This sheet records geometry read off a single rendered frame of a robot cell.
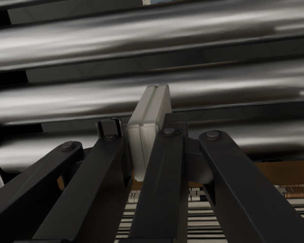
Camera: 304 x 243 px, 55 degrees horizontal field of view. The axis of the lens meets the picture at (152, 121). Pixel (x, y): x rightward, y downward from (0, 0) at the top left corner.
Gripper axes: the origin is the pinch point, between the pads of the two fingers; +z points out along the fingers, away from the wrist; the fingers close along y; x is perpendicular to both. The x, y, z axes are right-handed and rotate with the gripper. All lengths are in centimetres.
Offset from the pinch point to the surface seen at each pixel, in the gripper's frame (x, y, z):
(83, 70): -13, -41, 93
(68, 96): -1.5, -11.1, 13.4
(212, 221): -10.9, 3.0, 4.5
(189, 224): -10.9, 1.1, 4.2
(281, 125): -6.9, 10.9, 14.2
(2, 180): -11.5, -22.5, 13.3
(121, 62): -12, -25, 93
